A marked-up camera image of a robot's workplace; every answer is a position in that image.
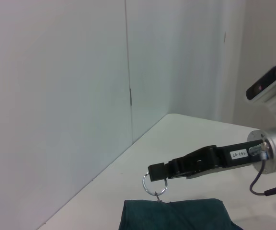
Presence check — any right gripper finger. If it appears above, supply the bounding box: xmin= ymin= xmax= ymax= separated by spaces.
xmin=147 ymin=157 xmax=189 ymax=182

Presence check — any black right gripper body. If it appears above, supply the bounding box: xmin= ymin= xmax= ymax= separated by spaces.
xmin=184 ymin=141 xmax=259 ymax=180

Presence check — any dark teal lunch bag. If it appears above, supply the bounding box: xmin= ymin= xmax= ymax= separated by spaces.
xmin=117 ymin=171 xmax=245 ymax=230

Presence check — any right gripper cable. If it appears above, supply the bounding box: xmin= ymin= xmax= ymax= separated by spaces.
xmin=248 ymin=141 xmax=276 ymax=197

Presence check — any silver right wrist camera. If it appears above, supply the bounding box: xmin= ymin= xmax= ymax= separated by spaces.
xmin=245 ymin=59 xmax=276 ymax=126

